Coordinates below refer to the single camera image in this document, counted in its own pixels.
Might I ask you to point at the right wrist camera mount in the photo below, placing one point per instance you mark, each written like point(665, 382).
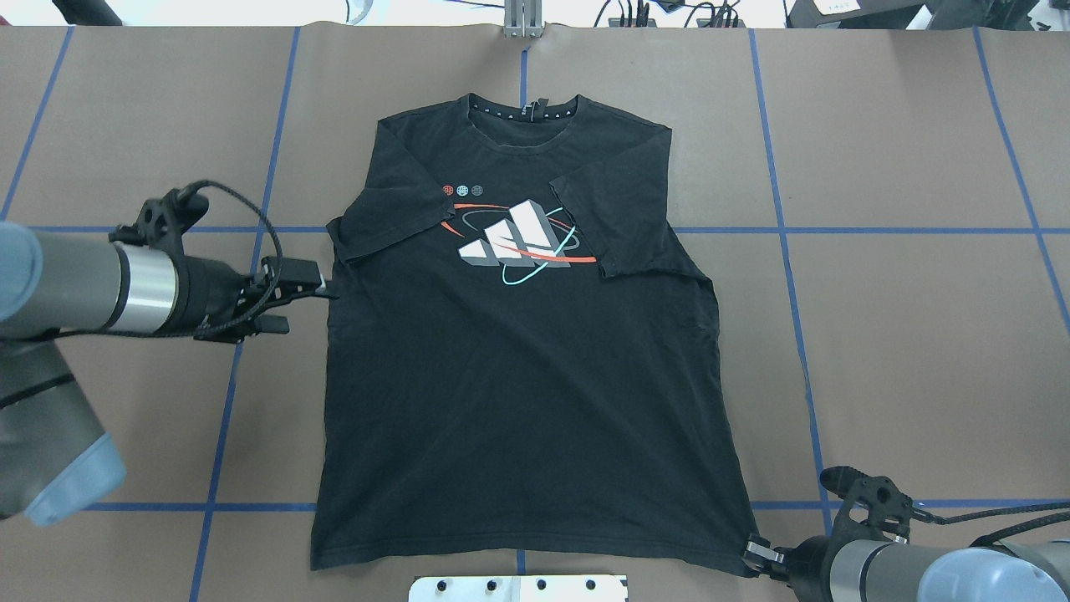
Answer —
point(873, 508)

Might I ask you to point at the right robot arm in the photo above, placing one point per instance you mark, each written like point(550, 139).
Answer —
point(866, 570)

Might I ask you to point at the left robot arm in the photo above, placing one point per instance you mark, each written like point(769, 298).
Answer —
point(58, 458)

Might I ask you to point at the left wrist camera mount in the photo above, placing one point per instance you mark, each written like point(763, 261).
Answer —
point(162, 222)

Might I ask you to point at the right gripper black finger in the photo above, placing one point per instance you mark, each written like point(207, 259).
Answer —
point(762, 558)

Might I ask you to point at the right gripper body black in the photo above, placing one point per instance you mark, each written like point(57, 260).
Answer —
point(809, 563)

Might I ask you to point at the aluminium frame post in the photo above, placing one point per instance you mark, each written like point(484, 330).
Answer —
point(523, 19)

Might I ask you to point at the black graphic t-shirt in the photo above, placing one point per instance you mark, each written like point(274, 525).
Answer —
point(521, 353)

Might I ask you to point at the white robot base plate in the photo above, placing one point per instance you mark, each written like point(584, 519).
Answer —
point(538, 587)

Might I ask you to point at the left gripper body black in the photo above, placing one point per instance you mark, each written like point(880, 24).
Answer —
point(207, 287)

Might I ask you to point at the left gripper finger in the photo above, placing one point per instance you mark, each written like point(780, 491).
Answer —
point(268, 323)
point(288, 278)

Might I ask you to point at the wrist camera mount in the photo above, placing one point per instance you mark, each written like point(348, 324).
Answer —
point(873, 508)
point(162, 222)

